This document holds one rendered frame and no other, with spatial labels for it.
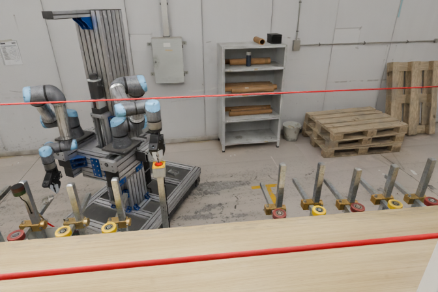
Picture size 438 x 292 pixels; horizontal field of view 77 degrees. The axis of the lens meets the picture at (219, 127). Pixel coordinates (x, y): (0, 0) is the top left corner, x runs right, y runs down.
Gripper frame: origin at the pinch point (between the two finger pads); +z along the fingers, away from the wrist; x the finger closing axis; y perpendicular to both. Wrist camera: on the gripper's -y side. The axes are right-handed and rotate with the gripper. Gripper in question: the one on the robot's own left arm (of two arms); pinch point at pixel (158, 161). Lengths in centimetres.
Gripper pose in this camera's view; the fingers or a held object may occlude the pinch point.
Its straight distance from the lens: 163.5
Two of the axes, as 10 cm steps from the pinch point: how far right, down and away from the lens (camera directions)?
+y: -1.1, -4.0, 9.1
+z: 0.1, 9.1, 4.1
